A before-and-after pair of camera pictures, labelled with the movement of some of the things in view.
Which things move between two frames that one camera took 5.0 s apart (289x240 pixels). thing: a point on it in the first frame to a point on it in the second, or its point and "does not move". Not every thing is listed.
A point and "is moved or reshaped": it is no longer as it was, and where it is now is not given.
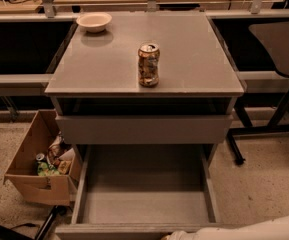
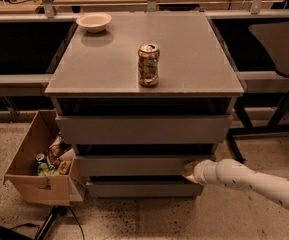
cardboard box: x=21 y=176 does not move
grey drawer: x=144 y=192 is moved or reshaped
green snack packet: x=44 y=170 does not move
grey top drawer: x=143 y=129 does not move
